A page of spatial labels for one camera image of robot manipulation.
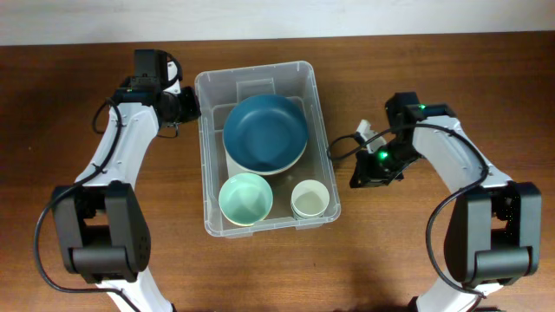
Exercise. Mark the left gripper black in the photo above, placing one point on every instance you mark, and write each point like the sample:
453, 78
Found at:
191, 105

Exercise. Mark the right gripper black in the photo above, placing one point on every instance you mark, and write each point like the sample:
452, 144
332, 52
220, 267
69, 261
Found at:
368, 173

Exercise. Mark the cream cup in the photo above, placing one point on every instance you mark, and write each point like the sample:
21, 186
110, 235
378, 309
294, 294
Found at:
309, 199

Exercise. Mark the blue plate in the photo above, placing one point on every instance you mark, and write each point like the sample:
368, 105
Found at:
265, 132

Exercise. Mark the clear plastic storage bin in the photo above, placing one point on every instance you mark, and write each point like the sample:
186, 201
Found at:
219, 92

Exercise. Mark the mint green small bowl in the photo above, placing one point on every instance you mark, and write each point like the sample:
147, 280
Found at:
245, 199

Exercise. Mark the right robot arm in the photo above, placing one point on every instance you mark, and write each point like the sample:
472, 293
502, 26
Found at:
486, 234

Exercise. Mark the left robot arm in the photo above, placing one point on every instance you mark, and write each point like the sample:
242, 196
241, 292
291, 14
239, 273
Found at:
102, 232

